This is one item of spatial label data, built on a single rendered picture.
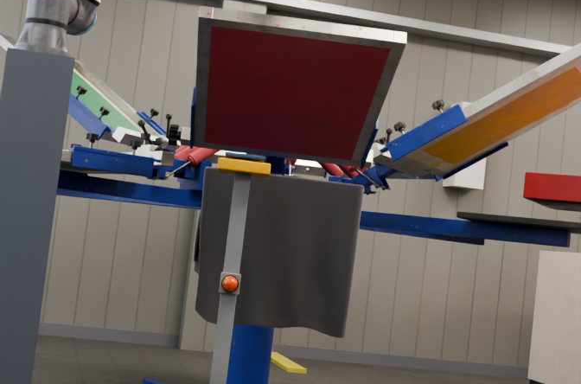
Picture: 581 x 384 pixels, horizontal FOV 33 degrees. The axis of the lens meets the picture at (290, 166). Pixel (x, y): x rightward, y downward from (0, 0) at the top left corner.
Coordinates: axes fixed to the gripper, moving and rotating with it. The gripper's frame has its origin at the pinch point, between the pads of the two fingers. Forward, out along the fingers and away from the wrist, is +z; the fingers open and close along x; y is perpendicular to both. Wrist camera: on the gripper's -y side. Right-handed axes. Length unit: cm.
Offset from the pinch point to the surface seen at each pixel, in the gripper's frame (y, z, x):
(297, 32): 1.7, 10.2, -11.9
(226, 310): 13, 91, -10
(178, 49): 62, -171, -377
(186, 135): 33, 11, -92
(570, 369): -193, 28, -336
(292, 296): -5, 79, -36
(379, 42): -21.5, 10.3, -11.8
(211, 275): 18, 76, -35
